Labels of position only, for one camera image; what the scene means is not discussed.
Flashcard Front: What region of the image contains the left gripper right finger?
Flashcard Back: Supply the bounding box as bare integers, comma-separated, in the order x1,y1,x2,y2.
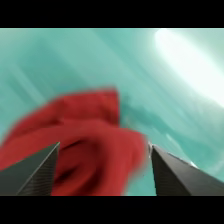
148,143,224,197

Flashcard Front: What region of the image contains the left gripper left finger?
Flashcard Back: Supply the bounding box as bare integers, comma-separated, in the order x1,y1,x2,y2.
0,141,61,197

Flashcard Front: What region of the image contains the red T-shirt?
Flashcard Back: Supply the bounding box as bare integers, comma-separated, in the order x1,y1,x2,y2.
0,87,150,197

